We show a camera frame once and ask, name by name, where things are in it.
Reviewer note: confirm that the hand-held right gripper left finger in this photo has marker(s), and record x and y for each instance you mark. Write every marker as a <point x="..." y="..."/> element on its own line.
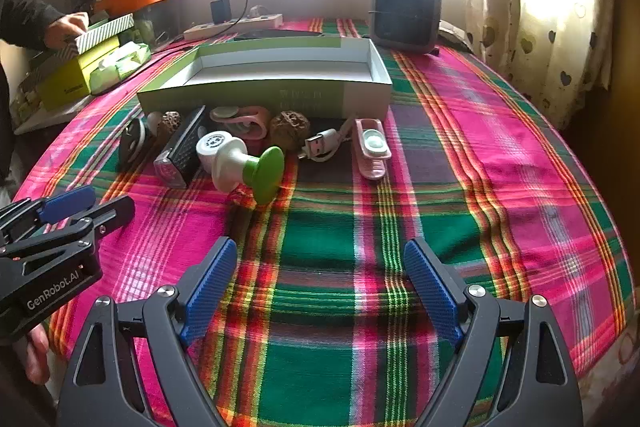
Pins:
<point x="210" y="287"/>

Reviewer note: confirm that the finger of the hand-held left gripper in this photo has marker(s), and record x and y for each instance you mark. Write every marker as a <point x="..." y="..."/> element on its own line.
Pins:
<point x="67" y="203"/>
<point x="112" y="212"/>

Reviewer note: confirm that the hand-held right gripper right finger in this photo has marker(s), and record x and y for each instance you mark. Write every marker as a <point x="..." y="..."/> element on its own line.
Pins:
<point x="432" y="289"/>

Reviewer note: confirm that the black white suction hook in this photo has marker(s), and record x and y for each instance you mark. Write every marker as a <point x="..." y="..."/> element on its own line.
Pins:
<point x="132" y="142"/>

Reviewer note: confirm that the black bike light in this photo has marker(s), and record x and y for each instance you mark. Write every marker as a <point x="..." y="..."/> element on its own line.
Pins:
<point x="182" y="147"/>

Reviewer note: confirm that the white dome-shaped object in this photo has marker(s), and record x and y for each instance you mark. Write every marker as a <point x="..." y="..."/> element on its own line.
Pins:
<point x="154" y="122"/>

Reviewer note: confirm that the brown walnut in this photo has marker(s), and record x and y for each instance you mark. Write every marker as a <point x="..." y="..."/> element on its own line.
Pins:
<point x="170" y="123"/>
<point x="290" y="129"/>

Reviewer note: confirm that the white green suction holder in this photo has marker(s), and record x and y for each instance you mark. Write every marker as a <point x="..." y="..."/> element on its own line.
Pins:
<point x="267" y="174"/>

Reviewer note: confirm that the pink clip with white button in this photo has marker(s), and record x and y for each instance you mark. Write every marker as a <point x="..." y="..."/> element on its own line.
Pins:
<point x="372" y="157"/>

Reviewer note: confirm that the green white cardboard box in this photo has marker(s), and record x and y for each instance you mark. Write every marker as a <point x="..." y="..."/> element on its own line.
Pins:
<point x="240" y="94"/>

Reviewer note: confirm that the person's left hand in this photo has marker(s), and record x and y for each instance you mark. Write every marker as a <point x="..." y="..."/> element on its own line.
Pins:
<point x="37" y="352"/>

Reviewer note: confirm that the pink green plaid tablecloth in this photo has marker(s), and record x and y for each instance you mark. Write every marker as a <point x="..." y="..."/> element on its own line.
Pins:
<point x="350" y="217"/>

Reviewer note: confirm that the yellow-green box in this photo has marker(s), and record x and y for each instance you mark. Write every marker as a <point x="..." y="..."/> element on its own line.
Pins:
<point x="65" y="77"/>

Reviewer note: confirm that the green tissue pack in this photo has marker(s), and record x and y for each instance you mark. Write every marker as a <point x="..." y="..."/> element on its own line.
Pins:
<point x="125" y="62"/>

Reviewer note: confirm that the green striped gift box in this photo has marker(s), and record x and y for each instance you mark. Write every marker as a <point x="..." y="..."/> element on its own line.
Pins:
<point x="107" y="29"/>

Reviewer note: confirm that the green plastic bottle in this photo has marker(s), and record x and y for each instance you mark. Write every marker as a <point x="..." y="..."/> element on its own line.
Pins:
<point x="142" y="32"/>

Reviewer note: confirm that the black charger adapter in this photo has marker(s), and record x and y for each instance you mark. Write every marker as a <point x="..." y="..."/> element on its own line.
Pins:
<point x="220" y="9"/>

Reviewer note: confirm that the white power strip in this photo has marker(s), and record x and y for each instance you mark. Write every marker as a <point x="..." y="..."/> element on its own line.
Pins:
<point x="250" y="24"/>

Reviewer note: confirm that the black smartphone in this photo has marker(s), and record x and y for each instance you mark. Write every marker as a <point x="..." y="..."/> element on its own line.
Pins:
<point x="280" y="34"/>

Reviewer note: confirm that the white plug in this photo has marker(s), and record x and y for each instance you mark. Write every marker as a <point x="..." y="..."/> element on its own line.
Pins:
<point x="258" y="12"/>

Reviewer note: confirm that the grey small space heater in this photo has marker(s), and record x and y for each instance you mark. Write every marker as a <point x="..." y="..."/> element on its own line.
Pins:
<point x="405" y="12"/>

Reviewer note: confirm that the heart print curtain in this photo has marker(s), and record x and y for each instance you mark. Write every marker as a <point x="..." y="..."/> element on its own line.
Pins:
<point x="540" y="7"/>

